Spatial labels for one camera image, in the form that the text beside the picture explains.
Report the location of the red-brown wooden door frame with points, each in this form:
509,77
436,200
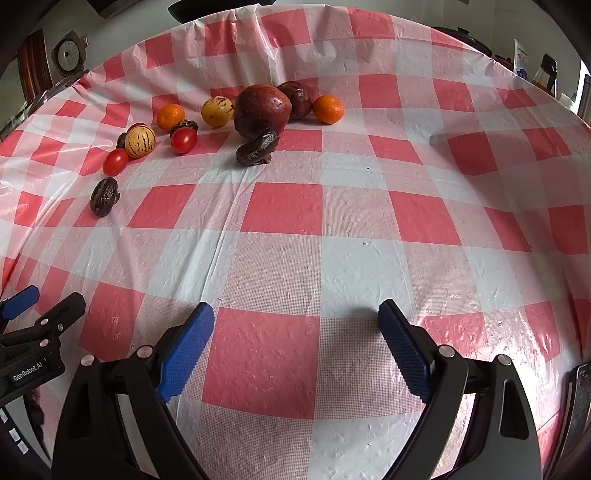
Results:
37,64

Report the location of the large dark red pomegranate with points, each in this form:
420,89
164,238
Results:
263,110

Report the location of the black cooking pot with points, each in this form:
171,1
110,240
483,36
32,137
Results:
461,36

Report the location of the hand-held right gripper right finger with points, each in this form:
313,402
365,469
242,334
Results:
406,350

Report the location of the yellow striped pepino melon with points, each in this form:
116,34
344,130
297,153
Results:
140,142
217,111

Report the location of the black range hood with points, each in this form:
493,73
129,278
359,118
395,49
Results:
113,7

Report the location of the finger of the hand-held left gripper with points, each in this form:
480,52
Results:
57,321
22,299

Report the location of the round wall clock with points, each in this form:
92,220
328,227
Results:
69,54

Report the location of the white printed packet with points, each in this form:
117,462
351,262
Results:
521,57

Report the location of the dark wrinkled fruit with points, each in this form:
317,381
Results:
105,197
121,140
257,147

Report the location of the orange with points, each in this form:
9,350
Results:
171,117
328,109

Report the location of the dark purple round fruit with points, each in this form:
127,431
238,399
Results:
299,98

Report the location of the dark mangosteen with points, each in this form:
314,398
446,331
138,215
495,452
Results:
184,125

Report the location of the small red container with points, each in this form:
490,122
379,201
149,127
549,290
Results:
503,61

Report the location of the red tomato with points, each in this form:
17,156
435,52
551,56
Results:
115,161
135,125
183,141

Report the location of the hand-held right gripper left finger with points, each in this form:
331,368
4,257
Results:
189,350

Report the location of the red white checkered tablecloth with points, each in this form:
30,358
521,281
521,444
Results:
286,258

